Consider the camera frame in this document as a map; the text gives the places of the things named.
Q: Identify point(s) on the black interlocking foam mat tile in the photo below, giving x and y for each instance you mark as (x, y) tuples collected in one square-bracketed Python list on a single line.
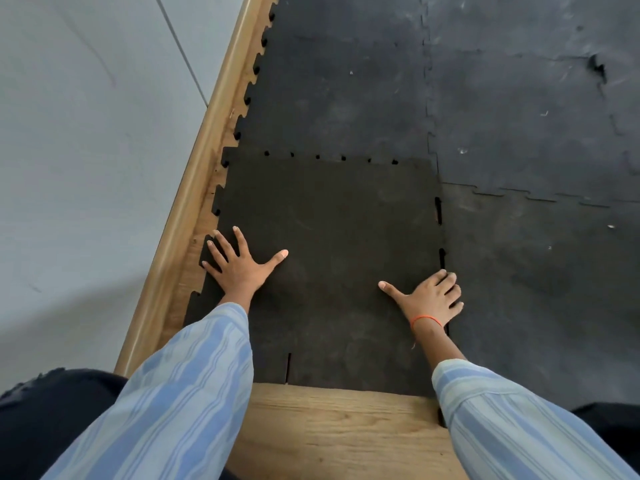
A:
[(340, 79), (340, 254), (540, 294), (525, 94)]

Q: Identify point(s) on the person's left hand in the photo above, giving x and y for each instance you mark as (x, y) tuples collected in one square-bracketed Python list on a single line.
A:
[(241, 274)]

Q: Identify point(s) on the person's right little finger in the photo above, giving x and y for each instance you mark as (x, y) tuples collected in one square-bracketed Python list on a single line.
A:
[(455, 310)]

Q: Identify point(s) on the wooden baseboard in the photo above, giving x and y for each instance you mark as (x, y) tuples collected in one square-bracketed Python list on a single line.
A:
[(200, 164)]

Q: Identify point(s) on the person's right hand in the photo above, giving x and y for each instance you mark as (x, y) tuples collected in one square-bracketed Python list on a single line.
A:
[(429, 302)]

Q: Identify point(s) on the person's right middle finger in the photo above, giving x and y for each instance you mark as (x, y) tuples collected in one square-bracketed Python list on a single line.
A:
[(446, 283)]

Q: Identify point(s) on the person's leg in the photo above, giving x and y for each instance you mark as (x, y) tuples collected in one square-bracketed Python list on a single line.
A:
[(45, 419), (612, 424)]

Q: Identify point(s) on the person's left middle finger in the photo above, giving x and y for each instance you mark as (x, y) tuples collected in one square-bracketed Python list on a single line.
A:
[(226, 245)]

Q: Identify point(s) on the person's right forearm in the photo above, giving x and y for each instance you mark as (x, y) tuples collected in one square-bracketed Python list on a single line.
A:
[(500, 424)]

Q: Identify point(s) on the person's left thumb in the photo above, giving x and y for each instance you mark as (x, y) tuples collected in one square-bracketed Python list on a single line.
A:
[(274, 261)]

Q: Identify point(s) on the person's left forearm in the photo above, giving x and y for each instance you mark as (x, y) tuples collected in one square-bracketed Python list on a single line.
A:
[(170, 394)]

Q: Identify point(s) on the orange thread wristband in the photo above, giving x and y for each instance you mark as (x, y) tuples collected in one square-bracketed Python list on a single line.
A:
[(425, 318)]

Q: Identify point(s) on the person's right leg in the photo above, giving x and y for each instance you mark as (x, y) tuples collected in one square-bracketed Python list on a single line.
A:
[(612, 424)]

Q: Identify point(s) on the person's left little finger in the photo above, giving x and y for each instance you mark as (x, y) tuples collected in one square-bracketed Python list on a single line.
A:
[(211, 270)]

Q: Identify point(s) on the person's right thumb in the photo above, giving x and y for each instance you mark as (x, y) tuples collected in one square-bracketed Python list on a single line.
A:
[(392, 290)]

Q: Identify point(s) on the person's left leg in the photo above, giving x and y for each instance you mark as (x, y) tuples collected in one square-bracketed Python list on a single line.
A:
[(45, 419)]

